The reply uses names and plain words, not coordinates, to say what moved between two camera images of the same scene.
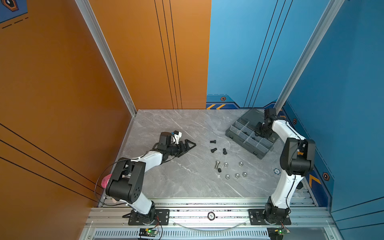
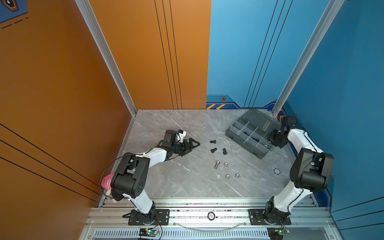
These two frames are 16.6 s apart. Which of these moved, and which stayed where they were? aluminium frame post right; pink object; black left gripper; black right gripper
Moved: black right gripper
Stayed: pink object; black left gripper; aluminium frame post right
